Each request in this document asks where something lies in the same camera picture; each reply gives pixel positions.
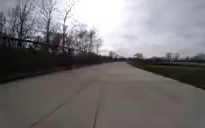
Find overhead wires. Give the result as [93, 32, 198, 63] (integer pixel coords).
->
[0, 32, 88, 53]

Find grey concrete path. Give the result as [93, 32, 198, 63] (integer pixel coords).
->
[0, 61, 205, 128]

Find dark row of bushes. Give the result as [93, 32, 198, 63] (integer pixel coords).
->
[0, 45, 126, 84]

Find row of tall bare trees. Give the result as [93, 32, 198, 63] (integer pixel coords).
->
[0, 0, 104, 56]

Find grass field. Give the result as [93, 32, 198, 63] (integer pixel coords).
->
[135, 63, 205, 93]

